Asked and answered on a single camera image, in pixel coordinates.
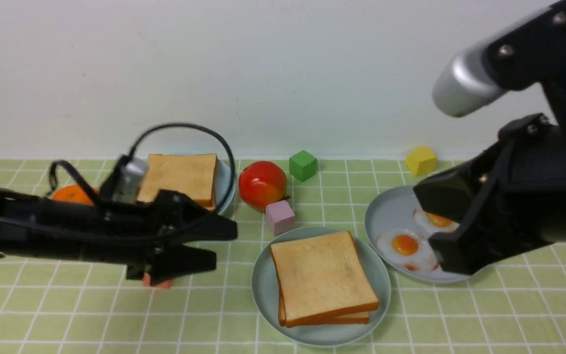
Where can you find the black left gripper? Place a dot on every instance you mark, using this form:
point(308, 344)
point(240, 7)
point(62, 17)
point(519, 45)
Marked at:
point(156, 236)

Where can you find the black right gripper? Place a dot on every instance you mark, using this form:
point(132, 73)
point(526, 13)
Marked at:
point(508, 200)

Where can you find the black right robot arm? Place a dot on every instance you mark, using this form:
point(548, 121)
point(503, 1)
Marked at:
point(511, 198)

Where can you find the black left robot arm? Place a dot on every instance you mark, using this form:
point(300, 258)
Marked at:
point(38, 227)

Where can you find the salmon red cube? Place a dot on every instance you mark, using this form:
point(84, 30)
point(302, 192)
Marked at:
point(167, 284)

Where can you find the light blue bread plate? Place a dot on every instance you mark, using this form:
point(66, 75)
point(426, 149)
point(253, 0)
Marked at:
point(221, 183)

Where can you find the teal centre plate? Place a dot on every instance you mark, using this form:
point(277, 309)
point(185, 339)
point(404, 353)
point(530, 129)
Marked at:
point(265, 290)

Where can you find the red apple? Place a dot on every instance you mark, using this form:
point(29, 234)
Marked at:
point(262, 183)

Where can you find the pink cube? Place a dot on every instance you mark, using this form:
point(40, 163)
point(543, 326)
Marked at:
point(280, 217)

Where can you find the rear fried egg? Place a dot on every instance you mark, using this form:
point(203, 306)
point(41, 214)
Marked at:
point(431, 223)

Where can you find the fried egg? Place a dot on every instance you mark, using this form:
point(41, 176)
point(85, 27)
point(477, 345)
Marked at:
point(431, 223)
point(407, 249)

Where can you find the yellow cube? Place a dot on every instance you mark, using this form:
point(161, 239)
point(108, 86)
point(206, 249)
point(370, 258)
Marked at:
point(421, 161)

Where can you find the orange fruit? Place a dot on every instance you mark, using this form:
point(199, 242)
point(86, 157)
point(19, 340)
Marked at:
point(72, 193)

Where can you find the green cube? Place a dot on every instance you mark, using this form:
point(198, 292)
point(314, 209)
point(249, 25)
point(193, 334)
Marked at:
point(303, 165)

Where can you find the front fried egg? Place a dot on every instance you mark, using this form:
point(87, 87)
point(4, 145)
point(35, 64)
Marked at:
point(407, 249)

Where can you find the grey egg plate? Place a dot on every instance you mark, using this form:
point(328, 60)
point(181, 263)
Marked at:
point(393, 209)

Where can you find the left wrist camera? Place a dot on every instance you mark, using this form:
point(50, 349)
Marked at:
point(124, 182)

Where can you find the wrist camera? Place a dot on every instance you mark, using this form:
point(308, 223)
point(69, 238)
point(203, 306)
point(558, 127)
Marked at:
point(530, 50)
point(124, 182)

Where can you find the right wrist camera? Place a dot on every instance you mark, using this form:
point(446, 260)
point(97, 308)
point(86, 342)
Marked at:
point(530, 50)

